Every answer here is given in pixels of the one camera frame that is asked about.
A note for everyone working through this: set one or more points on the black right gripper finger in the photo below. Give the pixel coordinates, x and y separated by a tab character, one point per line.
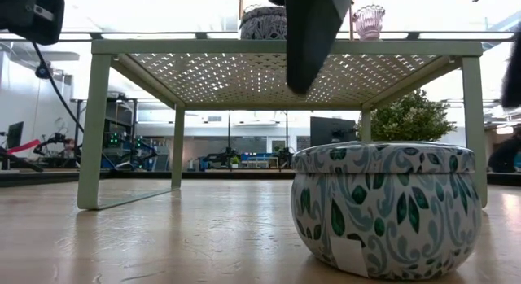
309	40
515	80

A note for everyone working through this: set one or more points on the teal leaf patterned candle tin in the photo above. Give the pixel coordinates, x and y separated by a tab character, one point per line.
386	202

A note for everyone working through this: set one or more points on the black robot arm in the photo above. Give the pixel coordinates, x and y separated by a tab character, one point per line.
221	157
285	155

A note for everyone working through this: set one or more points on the glowing ceiling lamp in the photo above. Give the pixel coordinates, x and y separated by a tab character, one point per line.
504	129

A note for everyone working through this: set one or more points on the black round fixture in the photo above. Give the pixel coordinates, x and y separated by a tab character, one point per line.
42	71

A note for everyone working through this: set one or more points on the large black monitor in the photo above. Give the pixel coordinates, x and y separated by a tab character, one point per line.
331	131

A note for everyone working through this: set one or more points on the green potted plant black pot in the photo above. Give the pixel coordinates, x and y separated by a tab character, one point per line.
411	121

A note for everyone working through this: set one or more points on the small black monitor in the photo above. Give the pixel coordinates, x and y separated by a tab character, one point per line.
15	135

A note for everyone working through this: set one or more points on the pale green perforated metal shelf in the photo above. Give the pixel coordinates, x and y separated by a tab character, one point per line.
183	47

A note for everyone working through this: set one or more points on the small pale shelf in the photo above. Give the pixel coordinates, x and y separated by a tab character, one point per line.
262	162

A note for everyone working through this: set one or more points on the pink bar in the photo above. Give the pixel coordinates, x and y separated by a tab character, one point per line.
26	146

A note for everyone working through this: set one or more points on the dark storage rack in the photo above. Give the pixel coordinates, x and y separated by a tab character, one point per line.
118	113

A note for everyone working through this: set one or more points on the small potted plant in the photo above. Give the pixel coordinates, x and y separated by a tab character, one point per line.
235	161

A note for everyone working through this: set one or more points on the black tube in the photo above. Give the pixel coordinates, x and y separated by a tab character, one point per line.
24	162

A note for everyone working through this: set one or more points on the black aluminium table frame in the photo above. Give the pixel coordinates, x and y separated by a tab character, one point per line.
244	175

